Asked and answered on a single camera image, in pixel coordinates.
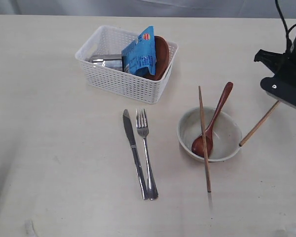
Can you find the brown wooden chopstick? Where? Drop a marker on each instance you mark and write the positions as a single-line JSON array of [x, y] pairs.
[[259, 124], [204, 139]]

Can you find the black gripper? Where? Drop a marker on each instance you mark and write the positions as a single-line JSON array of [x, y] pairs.
[[283, 66]]

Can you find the silver table knife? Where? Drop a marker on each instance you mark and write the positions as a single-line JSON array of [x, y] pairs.
[[131, 138]]

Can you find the brown wooden plate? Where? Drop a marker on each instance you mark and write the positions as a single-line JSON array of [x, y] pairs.
[[162, 59]]

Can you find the steel cup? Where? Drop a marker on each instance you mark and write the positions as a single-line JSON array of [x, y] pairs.
[[112, 61]]

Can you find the brown wooden spoon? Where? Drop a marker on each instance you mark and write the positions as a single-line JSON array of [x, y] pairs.
[[197, 145]]

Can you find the silver fork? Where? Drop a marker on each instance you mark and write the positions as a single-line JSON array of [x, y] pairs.
[[143, 131]]

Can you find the grey curtain backdrop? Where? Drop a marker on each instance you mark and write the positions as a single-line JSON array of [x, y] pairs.
[[143, 8]]

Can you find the white ceramic bowl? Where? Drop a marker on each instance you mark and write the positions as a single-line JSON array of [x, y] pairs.
[[226, 135]]

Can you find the blue snack bag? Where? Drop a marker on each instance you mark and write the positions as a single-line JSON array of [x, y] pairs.
[[139, 56]]

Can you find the white perforated plastic basket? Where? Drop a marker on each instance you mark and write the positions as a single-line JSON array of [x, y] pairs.
[[111, 40]]

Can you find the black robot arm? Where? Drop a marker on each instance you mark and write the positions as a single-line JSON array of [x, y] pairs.
[[290, 34]]

